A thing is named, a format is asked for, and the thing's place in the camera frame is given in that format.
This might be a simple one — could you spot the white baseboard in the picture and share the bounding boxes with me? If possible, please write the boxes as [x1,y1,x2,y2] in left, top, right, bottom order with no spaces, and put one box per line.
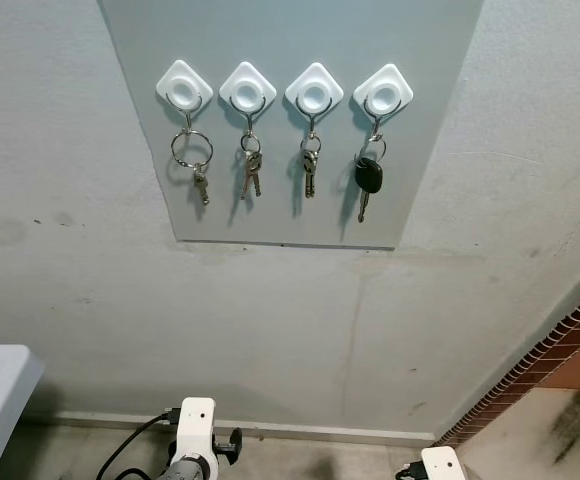
[25,410,436,443]

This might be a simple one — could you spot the red brick pattern strip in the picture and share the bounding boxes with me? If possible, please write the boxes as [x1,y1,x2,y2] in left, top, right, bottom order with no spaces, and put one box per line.
[435,278,580,448]

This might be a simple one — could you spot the black fob car key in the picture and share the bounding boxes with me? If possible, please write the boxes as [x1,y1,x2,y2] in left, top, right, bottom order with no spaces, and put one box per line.
[354,135,387,223]

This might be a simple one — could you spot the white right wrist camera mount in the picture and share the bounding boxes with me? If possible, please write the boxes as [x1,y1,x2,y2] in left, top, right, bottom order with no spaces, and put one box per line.
[420,446,466,480]

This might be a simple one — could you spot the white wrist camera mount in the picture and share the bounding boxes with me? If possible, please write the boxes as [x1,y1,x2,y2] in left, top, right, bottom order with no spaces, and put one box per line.
[420,446,466,480]
[175,397,218,471]

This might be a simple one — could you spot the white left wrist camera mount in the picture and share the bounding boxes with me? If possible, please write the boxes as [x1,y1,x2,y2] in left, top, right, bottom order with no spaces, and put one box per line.
[175,397,218,471]

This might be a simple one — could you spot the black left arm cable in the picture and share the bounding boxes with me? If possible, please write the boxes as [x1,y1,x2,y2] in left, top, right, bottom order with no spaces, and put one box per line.
[95,408,181,480]

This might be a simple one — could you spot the key on large ring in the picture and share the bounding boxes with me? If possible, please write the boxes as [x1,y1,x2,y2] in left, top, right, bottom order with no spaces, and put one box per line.
[170,128,214,207]

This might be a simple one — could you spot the silver keys on small ring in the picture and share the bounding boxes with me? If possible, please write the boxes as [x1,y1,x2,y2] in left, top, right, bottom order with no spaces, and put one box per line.
[301,133,323,199]
[240,130,264,199]

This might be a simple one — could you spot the white square wall hook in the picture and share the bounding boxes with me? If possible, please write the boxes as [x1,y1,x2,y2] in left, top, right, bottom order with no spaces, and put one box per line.
[352,63,415,140]
[218,61,278,131]
[155,60,215,132]
[284,62,345,137]

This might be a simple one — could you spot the grey wall board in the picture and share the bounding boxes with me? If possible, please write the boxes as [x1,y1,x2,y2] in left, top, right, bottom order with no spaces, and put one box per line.
[98,0,486,249]

